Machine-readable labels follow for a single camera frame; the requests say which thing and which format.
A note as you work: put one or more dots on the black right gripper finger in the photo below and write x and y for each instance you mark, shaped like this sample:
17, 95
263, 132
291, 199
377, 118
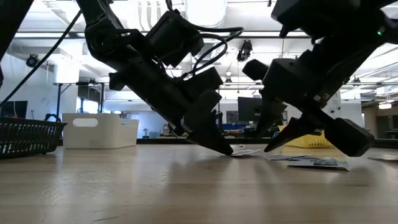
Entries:
272, 116
295, 130

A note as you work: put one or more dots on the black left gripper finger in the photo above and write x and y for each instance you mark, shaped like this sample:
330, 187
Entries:
208, 133

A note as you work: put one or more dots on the antiseptic towelette packet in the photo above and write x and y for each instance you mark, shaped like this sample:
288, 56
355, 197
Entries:
320, 164
245, 152
286, 157

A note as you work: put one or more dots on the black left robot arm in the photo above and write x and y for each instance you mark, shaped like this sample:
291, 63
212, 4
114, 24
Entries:
102, 40

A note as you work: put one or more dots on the yellow plastic basket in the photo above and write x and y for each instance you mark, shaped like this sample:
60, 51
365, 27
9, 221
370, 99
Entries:
311, 142

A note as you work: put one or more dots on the black monitor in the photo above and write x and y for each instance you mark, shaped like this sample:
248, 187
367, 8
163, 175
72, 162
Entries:
14, 109
248, 109

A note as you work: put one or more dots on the white pillar with posters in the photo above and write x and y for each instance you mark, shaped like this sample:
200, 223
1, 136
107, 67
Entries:
335, 107

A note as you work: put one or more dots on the LED light bar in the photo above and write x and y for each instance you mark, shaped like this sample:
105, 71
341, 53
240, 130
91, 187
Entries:
264, 34
46, 35

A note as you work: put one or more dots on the white plastic bin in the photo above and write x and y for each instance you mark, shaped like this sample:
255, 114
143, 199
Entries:
99, 130

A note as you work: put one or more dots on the ceiling lamp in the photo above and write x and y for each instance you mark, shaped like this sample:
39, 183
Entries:
385, 105

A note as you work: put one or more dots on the plain white gauze packet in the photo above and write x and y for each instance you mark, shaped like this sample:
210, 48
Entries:
385, 158

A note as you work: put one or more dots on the black plastic basket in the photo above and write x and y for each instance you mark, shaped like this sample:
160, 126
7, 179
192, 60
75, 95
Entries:
31, 137

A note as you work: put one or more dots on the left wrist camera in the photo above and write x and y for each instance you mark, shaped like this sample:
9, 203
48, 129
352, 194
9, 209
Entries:
174, 37

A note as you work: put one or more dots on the black ceiling camera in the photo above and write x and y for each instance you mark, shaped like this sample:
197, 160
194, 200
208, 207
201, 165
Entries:
32, 60
244, 51

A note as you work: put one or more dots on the black background rig frame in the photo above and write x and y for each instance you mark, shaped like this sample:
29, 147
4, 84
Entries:
77, 83

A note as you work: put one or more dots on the silver ventilation duct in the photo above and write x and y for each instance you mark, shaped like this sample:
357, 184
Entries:
205, 12

